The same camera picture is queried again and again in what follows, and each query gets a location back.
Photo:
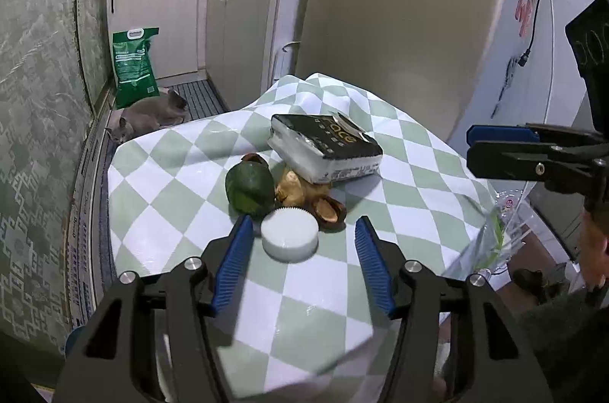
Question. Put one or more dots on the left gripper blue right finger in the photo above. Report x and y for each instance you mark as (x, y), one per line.
(375, 272)

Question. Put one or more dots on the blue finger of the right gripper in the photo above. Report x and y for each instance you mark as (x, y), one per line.
(481, 133)
(526, 161)

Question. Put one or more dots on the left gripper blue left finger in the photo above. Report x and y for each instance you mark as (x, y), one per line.
(237, 251)

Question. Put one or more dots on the white round plastic lid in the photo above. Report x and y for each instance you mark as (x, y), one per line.
(289, 235)

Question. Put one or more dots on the green avocado half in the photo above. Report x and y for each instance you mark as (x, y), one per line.
(249, 187)

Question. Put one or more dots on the black white tissue pack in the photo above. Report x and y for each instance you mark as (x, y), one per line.
(324, 148)

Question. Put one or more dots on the clear plastic trash bag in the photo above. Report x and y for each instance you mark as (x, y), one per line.
(499, 239)

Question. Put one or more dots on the white kitchen cabinets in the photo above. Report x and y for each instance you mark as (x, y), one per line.
(241, 46)

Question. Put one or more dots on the right hand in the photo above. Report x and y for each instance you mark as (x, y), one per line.
(593, 256)

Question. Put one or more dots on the green white checkered tablecloth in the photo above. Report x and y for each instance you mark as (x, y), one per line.
(302, 331)

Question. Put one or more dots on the beige two-door refrigerator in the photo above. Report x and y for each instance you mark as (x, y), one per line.
(422, 56)

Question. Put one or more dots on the grey cat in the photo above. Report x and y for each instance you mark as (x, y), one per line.
(148, 115)

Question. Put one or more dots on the green cat food bag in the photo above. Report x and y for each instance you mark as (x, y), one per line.
(135, 79)

